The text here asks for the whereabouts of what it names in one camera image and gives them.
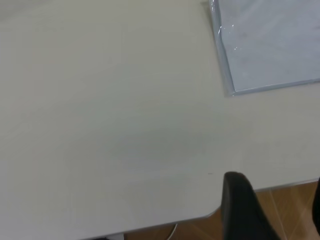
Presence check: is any black blurry object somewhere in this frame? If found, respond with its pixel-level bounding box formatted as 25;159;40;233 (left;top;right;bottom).
311;176;320;240

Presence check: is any white cable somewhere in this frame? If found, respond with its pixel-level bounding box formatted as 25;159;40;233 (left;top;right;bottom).
168;223;179;240

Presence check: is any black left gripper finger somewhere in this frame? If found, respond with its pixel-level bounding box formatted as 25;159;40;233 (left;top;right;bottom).
221;171;282;240

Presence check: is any transparent zip bag red strip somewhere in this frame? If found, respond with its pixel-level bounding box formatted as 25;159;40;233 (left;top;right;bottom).
201;0;320;98

